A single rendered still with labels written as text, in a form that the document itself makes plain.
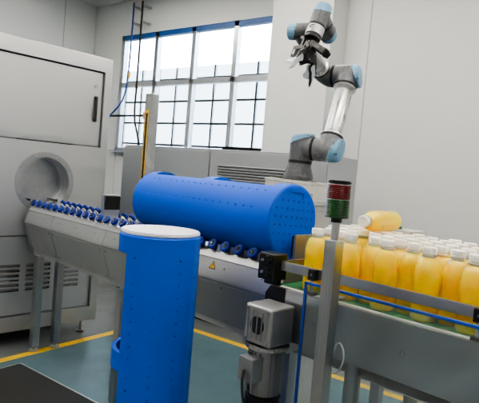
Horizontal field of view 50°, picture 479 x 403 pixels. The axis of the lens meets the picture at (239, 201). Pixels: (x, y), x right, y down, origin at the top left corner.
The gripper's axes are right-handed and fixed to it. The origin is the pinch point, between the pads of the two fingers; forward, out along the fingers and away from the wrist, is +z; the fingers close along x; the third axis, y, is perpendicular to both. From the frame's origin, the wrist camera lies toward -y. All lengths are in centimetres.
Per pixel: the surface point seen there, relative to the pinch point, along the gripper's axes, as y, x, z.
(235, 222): -3, 8, 67
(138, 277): -3, 40, 98
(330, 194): -62, 36, 58
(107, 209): 108, -4, 76
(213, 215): 9, 9, 66
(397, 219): -54, -14, 48
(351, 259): -58, 10, 69
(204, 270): 12, 1, 88
